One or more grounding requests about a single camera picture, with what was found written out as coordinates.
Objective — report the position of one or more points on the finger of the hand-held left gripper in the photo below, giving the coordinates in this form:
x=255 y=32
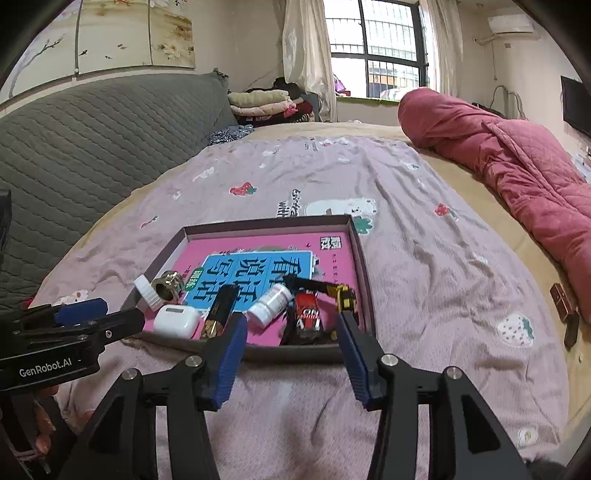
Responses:
x=122 y=323
x=78 y=310

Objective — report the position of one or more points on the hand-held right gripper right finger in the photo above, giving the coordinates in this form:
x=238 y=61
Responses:
x=358 y=360

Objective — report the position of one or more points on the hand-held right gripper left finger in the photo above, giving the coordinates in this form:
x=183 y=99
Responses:
x=226 y=360

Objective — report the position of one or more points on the white bottle cap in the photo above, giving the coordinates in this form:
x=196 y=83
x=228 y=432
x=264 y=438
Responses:
x=147 y=290

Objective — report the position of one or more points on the white earbuds case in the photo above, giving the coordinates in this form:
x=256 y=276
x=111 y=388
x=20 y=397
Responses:
x=175 y=321

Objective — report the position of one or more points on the dark cardboard box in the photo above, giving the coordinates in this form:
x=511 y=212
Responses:
x=286 y=353

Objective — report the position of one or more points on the yellow black wristwatch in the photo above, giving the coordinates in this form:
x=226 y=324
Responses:
x=344 y=297

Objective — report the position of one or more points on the small white bottle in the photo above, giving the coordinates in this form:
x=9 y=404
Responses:
x=270 y=304

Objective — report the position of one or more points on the person's left hand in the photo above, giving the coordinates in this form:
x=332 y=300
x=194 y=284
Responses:
x=45 y=415

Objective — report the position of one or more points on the pink strawberry print blanket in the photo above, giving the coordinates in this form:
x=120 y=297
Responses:
x=438 y=300

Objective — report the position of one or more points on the pink book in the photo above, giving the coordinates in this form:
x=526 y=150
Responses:
x=277 y=249

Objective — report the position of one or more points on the grey quilted headboard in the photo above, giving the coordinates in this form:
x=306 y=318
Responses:
x=92 y=161

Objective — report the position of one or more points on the beige bed sheet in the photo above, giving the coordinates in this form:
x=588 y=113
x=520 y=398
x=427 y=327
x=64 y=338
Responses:
x=508 y=240

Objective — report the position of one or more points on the blue patterned cloth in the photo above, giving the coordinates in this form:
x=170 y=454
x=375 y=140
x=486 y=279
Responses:
x=231 y=134

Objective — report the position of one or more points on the pink folded blanket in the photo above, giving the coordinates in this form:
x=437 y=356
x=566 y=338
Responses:
x=263 y=110

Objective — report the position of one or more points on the dark clothes pile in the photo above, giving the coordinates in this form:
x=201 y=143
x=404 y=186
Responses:
x=307 y=110

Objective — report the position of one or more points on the red quilted duvet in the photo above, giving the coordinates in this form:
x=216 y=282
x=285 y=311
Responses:
x=508 y=152

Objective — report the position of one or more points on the cream folded blanket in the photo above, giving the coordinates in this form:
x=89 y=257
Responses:
x=256 y=98

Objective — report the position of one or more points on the purple cloth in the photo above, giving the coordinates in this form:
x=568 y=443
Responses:
x=340 y=86

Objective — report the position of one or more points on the white curtain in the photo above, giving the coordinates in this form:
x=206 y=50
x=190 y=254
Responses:
x=307 y=55
x=441 y=46

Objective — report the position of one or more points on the barred window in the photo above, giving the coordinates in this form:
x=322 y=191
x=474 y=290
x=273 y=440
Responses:
x=374 y=46

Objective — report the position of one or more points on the black television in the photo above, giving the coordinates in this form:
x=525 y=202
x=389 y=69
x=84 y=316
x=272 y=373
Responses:
x=577 y=106

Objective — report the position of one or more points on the white air conditioner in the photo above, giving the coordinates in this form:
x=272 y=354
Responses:
x=510 y=23

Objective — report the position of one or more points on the floral wall panel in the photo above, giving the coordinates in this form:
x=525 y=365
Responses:
x=115 y=41

